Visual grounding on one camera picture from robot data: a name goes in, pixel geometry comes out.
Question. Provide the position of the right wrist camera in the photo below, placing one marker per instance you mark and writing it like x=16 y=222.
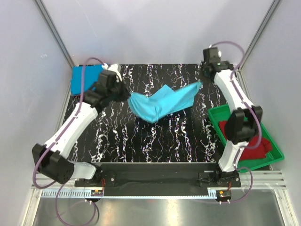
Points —
x=212 y=55

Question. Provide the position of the folded blue t shirt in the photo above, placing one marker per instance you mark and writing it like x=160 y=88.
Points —
x=91 y=75

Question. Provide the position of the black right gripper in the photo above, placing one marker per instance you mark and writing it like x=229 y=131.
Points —
x=205 y=71

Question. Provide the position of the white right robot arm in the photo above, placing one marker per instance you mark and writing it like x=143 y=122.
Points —
x=244 y=121

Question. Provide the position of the green plastic tray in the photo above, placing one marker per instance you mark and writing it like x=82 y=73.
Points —
x=222 y=113

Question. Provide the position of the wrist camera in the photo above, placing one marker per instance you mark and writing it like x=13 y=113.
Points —
x=113 y=67
x=212 y=55

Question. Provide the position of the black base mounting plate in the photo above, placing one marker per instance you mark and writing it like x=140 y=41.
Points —
x=160 y=180

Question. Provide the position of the light blue t shirt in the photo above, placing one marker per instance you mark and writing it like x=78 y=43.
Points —
x=164 y=102

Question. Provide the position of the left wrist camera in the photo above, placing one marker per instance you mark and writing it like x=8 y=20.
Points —
x=113 y=67

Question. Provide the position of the red t shirt in tray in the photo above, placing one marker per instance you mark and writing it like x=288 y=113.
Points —
x=255 y=148

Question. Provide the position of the white slotted cable duct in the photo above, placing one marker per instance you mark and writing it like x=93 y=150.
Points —
x=72 y=193

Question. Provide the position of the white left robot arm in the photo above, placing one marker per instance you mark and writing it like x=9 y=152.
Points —
x=51 y=158

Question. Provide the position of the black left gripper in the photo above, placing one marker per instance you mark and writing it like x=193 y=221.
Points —
x=121 y=92

